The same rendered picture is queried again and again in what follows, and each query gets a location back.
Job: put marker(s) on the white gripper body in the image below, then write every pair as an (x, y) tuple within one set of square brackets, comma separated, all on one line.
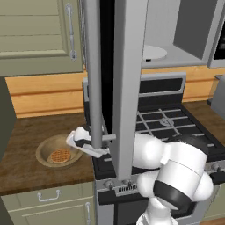
[(79, 135)]

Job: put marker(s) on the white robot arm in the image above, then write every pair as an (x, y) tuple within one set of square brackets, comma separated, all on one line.
[(181, 172)]

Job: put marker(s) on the brown round waffle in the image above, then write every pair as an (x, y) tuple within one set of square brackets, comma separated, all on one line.
[(59, 156)]

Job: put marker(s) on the tan bowl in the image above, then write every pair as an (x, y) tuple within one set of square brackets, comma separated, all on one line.
[(44, 153)]

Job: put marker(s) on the olive base cupboard door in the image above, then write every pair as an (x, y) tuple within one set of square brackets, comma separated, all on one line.
[(52, 216)]

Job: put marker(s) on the grey oven door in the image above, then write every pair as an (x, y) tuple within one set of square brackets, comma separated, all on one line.
[(126, 212)]

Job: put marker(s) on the white microwave turntable plate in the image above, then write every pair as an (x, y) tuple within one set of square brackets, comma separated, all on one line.
[(154, 52)]

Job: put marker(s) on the grey microwave oven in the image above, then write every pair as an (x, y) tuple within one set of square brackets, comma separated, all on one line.
[(187, 26)]

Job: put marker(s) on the olive drawer front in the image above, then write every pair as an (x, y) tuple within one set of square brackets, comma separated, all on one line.
[(73, 192)]

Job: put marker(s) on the grey stove knob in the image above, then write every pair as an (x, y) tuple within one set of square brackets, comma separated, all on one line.
[(217, 167), (109, 184), (128, 183)]

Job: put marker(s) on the dark olive tall panel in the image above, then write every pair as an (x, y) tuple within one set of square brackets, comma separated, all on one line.
[(5, 117)]

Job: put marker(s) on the black and grey stove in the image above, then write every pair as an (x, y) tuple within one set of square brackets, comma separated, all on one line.
[(164, 117)]

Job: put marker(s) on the olive base cupboard run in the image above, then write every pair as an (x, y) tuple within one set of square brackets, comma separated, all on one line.
[(216, 205)]

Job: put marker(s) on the olive wall cupboard door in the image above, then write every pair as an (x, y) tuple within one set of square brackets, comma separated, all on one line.
[(32, 32)]

